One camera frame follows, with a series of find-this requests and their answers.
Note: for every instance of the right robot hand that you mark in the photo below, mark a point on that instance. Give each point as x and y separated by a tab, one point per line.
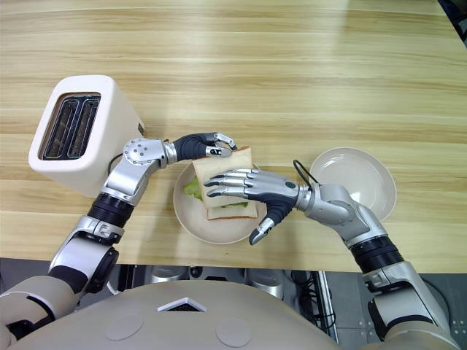
262	186

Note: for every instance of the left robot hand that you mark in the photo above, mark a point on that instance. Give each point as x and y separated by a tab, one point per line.
193	145

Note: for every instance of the bread slice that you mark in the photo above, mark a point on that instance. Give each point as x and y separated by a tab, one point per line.
222	164
233	213

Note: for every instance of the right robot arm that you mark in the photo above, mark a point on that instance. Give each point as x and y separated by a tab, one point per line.
339	211

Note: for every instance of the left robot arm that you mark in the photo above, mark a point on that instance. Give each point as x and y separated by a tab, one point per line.
124	178

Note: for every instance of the green lettuce leaf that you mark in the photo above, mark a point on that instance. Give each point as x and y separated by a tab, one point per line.
194	189

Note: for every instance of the cream plate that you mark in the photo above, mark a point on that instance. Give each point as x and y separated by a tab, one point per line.
355	178
204	222

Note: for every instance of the cream toaster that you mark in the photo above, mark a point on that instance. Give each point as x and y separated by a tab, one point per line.
91	135

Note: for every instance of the robot body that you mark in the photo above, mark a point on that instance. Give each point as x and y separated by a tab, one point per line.
175	321

